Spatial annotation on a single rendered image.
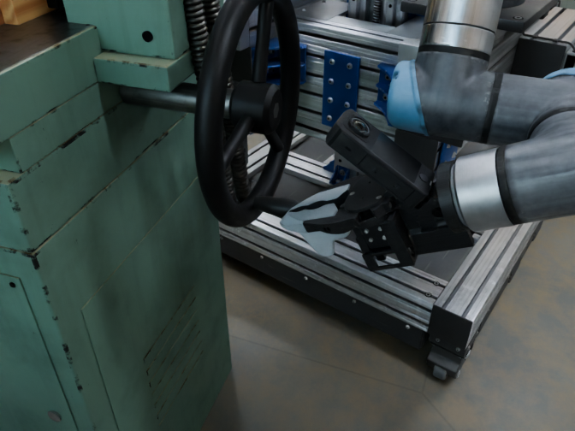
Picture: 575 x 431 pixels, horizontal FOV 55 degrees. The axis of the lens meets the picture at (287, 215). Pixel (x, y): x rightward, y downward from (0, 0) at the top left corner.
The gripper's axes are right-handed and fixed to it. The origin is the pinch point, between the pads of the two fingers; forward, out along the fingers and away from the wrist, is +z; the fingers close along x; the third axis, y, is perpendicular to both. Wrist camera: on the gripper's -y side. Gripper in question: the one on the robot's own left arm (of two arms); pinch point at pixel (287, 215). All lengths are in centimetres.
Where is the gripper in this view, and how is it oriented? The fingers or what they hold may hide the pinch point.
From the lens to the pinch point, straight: 64.4
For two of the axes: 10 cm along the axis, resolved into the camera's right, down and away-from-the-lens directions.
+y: 4.6, 7.9, 4.1
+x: 3.6, -5.9, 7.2
